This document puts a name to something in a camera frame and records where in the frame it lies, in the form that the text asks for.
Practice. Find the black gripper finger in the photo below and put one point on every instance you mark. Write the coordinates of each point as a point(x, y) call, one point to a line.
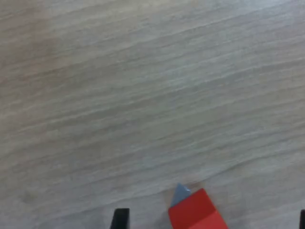
point(302, 220)
point(120, 219)

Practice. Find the red cube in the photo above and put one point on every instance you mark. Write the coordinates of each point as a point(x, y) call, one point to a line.
point(197, 212)

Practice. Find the blue-grey tape patch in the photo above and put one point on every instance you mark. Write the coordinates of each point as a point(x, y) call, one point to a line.
point(179, 193)

